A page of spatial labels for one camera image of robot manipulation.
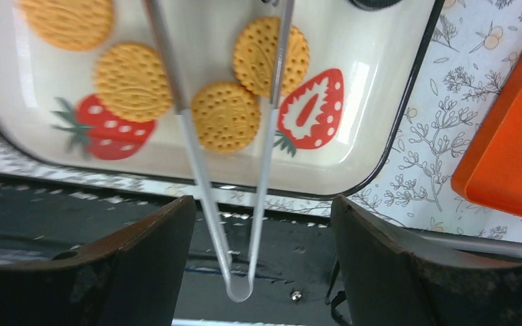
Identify white strawberry tray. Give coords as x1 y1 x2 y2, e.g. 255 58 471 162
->
0 1 442 198

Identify orange box lid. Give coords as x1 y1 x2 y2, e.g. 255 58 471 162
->
451 55 522 217

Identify floral table mat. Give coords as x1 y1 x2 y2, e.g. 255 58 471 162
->
0 1 522 243

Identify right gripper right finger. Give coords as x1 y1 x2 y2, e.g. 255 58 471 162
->
330 196 522 325

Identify black sandwich cookie right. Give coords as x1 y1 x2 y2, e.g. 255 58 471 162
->
349 0 401 11

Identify round yellow biscuit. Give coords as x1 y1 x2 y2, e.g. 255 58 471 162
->
190 81 261 153
92 43 173 123
18 0 114 51
233 16 310 98

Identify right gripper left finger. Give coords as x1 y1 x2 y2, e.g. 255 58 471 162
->
0 196 196 325

